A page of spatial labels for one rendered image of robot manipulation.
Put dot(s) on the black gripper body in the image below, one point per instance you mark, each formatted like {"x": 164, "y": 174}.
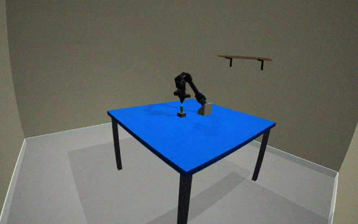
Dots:
{"x": 183, "y": 93}

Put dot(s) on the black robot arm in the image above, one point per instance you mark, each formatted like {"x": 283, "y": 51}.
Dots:
{"x": 180, "y": 82}

